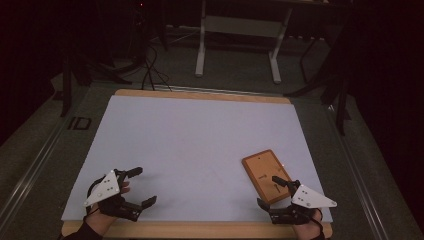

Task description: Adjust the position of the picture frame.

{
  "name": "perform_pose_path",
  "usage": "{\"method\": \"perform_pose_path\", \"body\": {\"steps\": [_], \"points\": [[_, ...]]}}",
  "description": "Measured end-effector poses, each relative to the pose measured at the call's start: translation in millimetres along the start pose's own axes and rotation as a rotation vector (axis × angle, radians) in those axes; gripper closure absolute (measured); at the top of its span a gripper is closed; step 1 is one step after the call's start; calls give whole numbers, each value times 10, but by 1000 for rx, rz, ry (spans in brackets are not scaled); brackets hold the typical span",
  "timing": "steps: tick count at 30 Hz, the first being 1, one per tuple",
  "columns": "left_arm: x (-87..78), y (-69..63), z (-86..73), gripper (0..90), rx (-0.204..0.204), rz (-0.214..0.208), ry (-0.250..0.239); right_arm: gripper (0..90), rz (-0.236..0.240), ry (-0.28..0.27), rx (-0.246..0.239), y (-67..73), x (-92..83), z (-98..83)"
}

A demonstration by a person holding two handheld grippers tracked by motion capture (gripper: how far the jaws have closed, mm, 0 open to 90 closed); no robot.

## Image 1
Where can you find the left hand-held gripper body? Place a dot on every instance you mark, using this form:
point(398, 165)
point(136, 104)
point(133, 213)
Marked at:
point(106, 188)

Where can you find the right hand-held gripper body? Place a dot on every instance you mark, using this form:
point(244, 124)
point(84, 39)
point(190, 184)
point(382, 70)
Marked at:
point(310, 199)

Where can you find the wooden board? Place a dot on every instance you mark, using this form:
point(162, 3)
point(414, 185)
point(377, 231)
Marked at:
point(260, 166)

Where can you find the person's right hand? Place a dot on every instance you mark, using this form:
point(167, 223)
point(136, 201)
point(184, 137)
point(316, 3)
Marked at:
point(310, 231)

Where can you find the person's left hand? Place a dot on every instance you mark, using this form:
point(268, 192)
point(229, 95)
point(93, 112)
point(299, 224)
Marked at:
point(100, 221)

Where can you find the small dark nail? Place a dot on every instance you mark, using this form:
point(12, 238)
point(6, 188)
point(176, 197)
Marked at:
point(263, 176)
point(277, 188)

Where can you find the pale grey table mat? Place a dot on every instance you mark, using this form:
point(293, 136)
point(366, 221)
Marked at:
point(200, 150)

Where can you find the black metal stand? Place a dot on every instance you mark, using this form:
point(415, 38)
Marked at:
point(66, 90)
point(340, 100)

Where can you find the metal floor rail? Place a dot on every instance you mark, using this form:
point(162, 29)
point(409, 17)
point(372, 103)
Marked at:
point(360, 173)
point(30, 173)

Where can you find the white metal table frame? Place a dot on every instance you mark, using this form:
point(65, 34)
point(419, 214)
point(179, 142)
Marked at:
point(240, 26)

